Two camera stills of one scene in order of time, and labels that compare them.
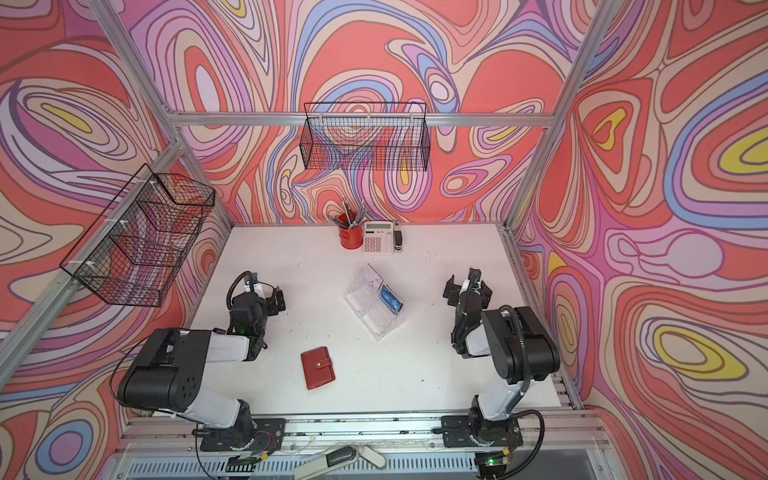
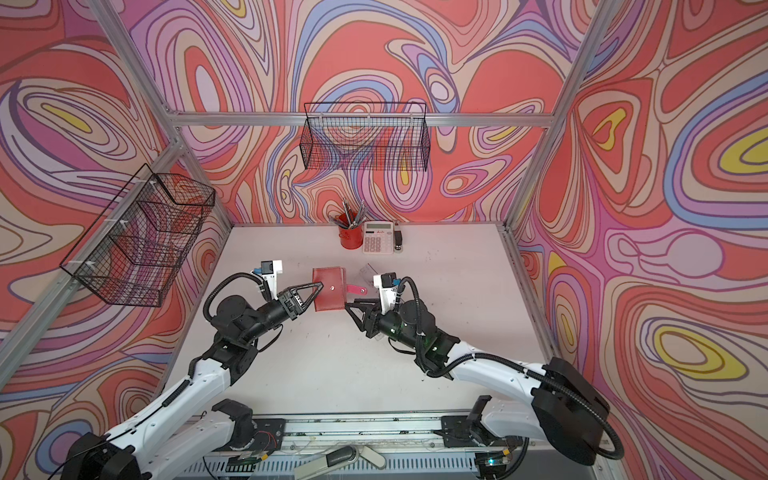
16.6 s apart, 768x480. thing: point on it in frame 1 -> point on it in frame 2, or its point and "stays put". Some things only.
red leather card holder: x=318 y=367 -> x=332 y=295
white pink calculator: x=378 y=238 stays put
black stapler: x=398 y=241 stays put
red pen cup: x=350 y=225 stays put
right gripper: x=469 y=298 -> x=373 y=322
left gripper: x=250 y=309 -> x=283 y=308
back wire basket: x=370 y=136 stays put
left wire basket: x=135 y=250 stays put
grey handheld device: x=337 y=460 stays put
